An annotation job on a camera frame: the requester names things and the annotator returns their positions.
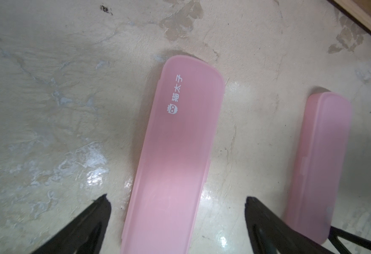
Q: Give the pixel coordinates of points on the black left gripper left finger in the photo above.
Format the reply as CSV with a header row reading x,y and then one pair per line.
x,y
84,234

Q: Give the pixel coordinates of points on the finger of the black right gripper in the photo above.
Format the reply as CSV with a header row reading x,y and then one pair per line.
x,y
334,237

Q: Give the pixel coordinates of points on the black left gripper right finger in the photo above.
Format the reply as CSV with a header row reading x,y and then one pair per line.
x,y
268,234

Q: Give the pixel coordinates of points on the pink pencil case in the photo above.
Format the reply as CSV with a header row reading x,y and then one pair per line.
x,y
318,165
175,158

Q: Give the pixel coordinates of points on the wooden three-tier shelf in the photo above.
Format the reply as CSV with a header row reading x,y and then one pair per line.
x,y
358,11

